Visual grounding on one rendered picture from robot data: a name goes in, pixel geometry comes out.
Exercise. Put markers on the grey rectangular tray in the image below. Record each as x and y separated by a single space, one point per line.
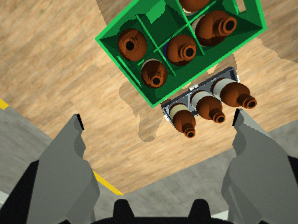
206 85

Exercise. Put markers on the green crate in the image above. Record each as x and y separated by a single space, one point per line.
162 19

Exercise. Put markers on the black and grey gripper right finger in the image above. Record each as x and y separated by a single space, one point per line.
261 184

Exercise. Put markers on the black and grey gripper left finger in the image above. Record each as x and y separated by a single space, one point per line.
59 187

